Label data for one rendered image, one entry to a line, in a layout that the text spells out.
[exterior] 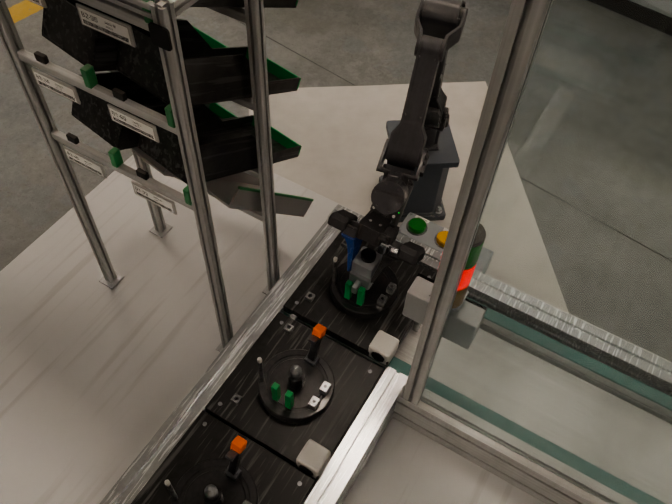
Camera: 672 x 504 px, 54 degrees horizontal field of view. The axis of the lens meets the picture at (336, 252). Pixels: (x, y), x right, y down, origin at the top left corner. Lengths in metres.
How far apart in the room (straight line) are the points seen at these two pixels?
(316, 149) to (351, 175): 0.13
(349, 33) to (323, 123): 1.88
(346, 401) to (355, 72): 2.42
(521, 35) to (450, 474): 0.89
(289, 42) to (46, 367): 2.51
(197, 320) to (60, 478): 0.40
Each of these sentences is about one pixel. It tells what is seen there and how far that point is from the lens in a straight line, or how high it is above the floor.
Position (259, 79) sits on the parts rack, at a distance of 1.03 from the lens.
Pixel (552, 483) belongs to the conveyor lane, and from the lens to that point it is 1.26.
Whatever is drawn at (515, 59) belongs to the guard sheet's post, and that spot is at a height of 1.72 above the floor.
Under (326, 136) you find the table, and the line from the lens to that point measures 1.80.
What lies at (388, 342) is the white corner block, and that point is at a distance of 1.26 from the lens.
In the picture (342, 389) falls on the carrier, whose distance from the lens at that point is 1.23.
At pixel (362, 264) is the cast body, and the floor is 1.09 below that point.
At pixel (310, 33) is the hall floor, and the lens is 3.68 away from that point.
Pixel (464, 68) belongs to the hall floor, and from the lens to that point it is 3.54.
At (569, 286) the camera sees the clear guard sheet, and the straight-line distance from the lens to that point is 0.84.
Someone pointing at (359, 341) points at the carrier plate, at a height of 0.97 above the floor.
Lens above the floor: 2.09
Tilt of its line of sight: 53 degrees down
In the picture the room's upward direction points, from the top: 3 degrees clockwise
